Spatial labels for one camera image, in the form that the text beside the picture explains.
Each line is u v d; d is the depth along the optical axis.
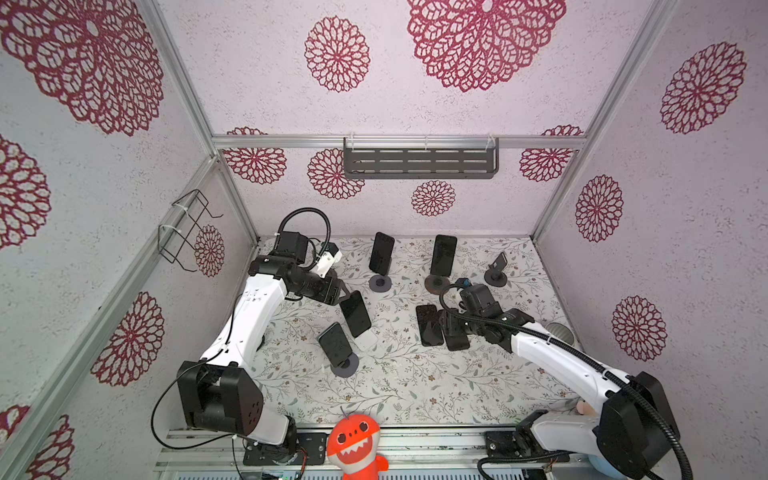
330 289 0.69
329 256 0.72
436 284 1.05
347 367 0.87
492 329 0.60
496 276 1.07
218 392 0.42
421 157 0.92
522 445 0.65
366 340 0.91
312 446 0.74
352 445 0.67
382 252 0.98
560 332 0.91
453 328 0.75
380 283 1.06
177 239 0.76
